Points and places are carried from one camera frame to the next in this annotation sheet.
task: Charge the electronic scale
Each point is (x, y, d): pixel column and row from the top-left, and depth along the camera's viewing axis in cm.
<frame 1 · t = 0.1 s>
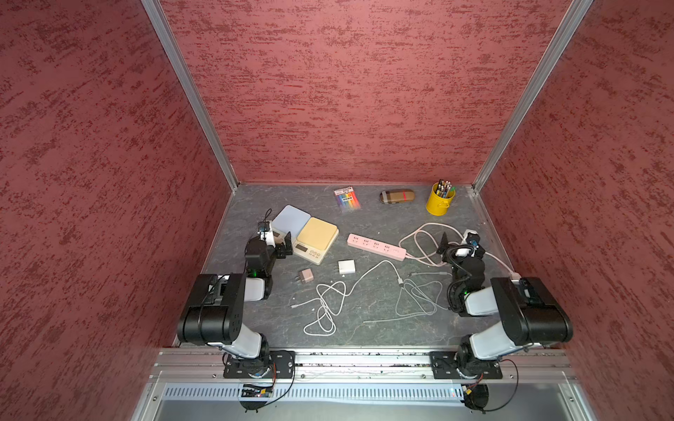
left hand: (277, 237, 94), fingers open
right hand: (456, 238, 90), fingers open
yellow kitchen scale: (315, 239, 102), point 2 cm above the table
pink power strip: (376, 246, 99), point 3 cm above the table
white USB charger: (347, 267, 94), point 3 cm above the table
pink USB charger: (306, 275, 92), point 3 cm above the table
colourful sticky flags pack: (347, 198, 116), point 2 cm above the table
brown striped glasses case: (397, 196, 117), point 3 cm above the table
yellow pen cup: (440, 195, 102), point 14 cm above the table

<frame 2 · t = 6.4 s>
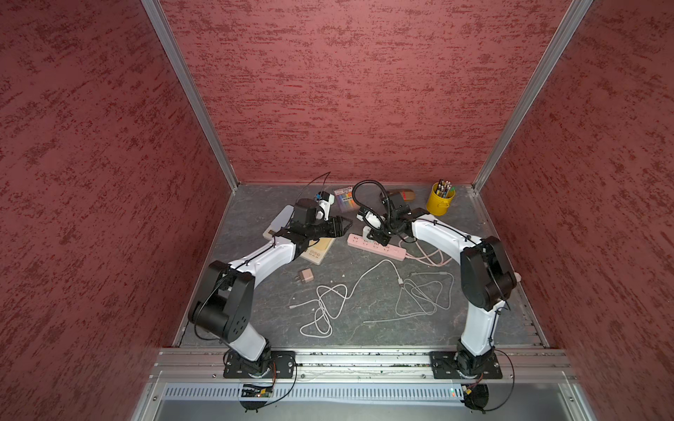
left hand: (346, 226, 87), fingers open
right hand: (372, 235, 94), fingers open
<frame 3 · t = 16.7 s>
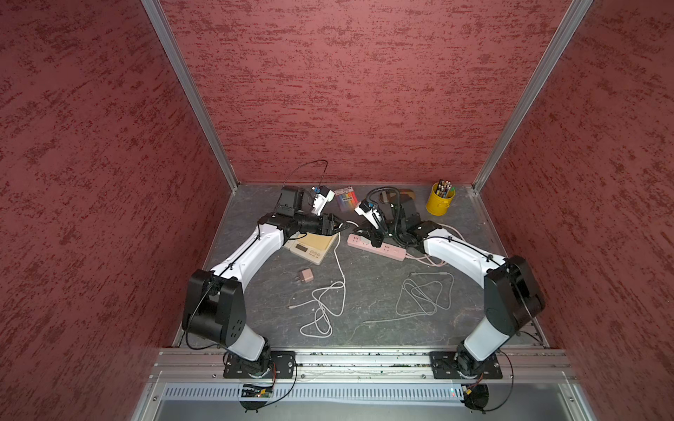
left hand: (342, 229, 80), fingers open
right hand: (356, 232, 84), fingers closed
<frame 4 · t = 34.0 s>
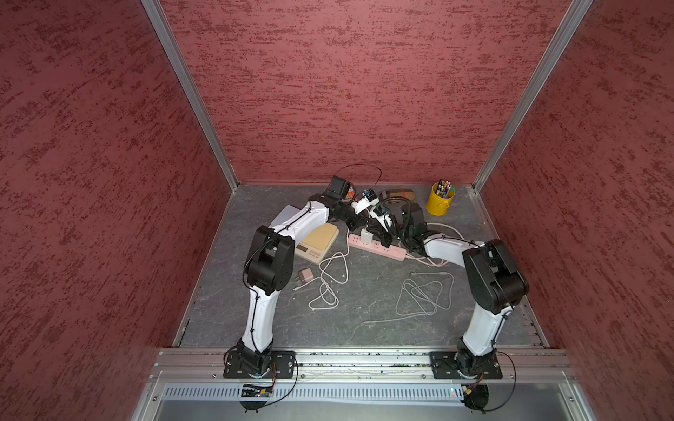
left hand: (368, 224, 92), fingers closed
right hand: (368, 231, 94), fingers closed
